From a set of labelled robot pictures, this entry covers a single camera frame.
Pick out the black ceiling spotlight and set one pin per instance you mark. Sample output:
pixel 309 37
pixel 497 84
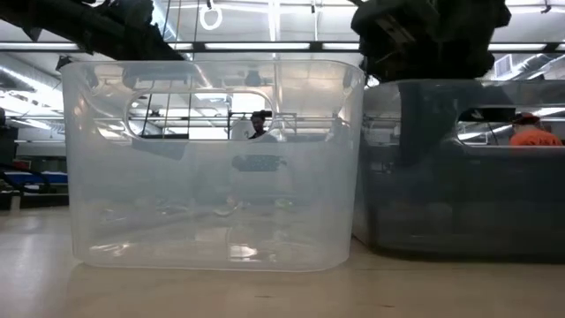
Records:
pixel 63 62

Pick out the clear plastic bin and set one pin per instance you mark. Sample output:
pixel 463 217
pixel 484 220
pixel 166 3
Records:
pixel 212 199

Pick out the smoke grey plastic bin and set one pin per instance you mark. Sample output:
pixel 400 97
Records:
pixel 463 199

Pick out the white ceiling air vent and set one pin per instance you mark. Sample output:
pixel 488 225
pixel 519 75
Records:
pixel 503 66

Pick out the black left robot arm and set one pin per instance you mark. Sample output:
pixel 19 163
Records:
pixel 88 26

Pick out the blue table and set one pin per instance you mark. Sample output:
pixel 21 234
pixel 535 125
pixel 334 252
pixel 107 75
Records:
pixel 48 177

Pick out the long ceiling light bar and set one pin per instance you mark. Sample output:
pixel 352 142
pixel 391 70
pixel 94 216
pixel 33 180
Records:
pixel 256 45

